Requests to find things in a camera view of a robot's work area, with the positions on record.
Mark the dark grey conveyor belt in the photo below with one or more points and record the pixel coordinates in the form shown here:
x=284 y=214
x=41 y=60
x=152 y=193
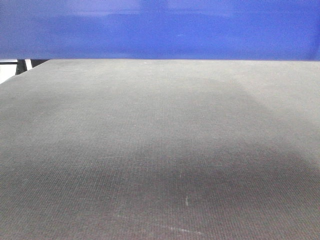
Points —
x=161 y=150

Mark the large blue plastic bin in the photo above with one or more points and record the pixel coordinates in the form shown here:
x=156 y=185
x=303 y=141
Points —
x=160 y=29

